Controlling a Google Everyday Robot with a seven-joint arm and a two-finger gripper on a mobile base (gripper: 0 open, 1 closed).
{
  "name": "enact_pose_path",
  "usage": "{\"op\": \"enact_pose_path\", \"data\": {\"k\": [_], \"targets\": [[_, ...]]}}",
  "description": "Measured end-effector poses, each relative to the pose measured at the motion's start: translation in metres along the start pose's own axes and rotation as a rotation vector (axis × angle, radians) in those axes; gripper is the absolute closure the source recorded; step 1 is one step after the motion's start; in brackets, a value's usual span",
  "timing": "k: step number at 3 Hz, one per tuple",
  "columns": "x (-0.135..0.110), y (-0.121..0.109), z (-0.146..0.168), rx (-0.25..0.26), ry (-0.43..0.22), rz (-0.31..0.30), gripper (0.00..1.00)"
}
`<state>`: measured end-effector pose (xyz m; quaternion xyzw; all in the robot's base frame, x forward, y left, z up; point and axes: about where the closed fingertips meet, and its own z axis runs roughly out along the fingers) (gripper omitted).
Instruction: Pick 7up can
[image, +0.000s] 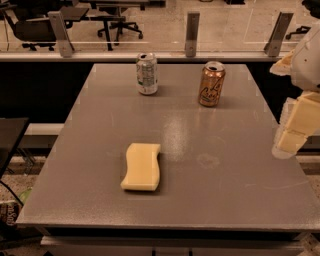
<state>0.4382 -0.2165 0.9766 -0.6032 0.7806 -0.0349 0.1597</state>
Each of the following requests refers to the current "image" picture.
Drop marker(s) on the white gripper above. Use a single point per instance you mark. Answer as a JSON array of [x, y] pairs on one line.
[[307, 68]]

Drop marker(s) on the white green 7up can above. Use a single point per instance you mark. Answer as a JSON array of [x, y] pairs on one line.
[[147, 75]]

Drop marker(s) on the orange LaCroix can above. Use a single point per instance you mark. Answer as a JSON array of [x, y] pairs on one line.
[[212, 79]]

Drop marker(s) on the black office chair right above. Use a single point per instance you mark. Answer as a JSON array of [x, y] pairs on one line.
[[299, 30]]

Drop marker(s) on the black office chair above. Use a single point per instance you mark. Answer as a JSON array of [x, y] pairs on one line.
[[29, 20], [299, 30], [114, 28]]

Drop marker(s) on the yellow wavy sponge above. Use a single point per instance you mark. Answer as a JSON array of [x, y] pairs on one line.
[[143, 172]]

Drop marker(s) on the black office chair middle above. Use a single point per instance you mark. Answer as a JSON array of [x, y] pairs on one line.
[[114, 28]]

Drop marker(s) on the dark desk with legs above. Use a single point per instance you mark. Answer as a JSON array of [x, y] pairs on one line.
[[81, 10]]

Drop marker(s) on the black office chair left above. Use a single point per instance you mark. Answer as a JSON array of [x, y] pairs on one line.
[[29, 20]]

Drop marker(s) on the glass railing panel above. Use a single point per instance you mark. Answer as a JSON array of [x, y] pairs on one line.
[[222, 27]]

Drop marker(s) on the dark printed bag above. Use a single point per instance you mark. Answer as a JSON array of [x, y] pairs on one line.
[[9, 212]]

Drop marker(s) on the grey bracket post right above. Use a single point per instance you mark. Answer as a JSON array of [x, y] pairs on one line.
[[273, 46]]

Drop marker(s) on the grey bracket post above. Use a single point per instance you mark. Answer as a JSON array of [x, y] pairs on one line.
[[192, 33], [62, 38], [273, 46]]

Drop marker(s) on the grey bracket post middle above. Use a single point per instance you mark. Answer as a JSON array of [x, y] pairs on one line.
[[192, 33]]

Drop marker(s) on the grey bracket post left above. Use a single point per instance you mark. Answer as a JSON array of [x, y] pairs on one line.
[[62, 38]]

